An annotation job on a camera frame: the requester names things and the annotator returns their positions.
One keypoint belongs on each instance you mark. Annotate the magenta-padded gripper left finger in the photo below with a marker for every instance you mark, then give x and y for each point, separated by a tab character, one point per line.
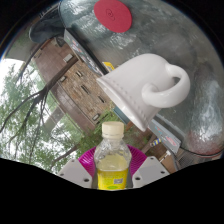
75	171

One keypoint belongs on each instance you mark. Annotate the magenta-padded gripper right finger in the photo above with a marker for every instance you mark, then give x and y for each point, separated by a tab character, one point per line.
150	170

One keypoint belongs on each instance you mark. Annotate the clear bottle with yellow label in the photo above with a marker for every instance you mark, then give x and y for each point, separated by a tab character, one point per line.
112	163

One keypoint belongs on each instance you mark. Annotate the yellow and blue striped cone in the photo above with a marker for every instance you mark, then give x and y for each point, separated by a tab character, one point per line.
155	142

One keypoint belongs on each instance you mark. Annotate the grey laptop with stickers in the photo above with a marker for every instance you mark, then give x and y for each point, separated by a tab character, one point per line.
166	138

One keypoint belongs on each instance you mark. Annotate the white ceramic mug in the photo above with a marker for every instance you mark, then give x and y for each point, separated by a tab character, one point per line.
133	86

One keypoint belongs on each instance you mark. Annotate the yellow printed card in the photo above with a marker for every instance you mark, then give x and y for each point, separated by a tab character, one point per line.
109	65

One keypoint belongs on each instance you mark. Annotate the flat round red coaster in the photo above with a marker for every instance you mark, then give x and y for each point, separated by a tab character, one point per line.
112	15

